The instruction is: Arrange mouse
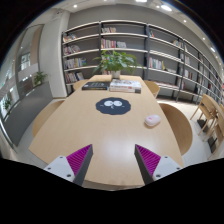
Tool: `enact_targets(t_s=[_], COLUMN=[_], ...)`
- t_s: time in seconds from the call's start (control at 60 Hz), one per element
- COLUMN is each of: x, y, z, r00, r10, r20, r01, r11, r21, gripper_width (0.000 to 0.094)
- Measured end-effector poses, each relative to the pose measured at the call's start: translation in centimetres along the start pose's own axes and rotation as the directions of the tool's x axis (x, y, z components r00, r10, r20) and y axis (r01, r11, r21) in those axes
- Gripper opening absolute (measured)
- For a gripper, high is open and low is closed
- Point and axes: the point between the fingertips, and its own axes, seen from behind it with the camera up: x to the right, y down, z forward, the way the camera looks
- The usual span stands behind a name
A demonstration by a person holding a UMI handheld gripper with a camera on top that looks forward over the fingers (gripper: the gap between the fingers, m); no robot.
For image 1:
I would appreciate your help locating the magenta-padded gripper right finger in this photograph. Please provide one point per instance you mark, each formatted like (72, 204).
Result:
(164, 166)

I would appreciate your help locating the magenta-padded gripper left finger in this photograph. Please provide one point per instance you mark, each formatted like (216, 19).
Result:
(63, 166)

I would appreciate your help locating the pink computer mouse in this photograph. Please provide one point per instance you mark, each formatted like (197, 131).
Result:
(152, 120)

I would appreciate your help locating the dark cartoon-face mouse pad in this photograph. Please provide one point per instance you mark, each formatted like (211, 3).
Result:
(113, 108)

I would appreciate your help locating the round-backed wooden chair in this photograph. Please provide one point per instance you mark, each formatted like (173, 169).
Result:
(45, 116)
(178, 126)
(79, 84)
(152, 87)

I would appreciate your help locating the white book with orange spine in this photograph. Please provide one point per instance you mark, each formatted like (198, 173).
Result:
(125, 90)

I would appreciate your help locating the black book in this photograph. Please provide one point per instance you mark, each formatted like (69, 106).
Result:
(95, 86)

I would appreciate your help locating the small green floor plant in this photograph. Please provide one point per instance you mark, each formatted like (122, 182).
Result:
(39, 77)

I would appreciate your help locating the green potted plant white pot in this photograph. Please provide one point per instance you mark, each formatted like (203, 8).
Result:
(115, 61)

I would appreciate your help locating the grey shelf unit with books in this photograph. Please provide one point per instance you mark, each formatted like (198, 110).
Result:
(133, 41)

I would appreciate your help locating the group of ceiling lights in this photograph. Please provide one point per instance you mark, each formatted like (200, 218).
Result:
(165, 7)

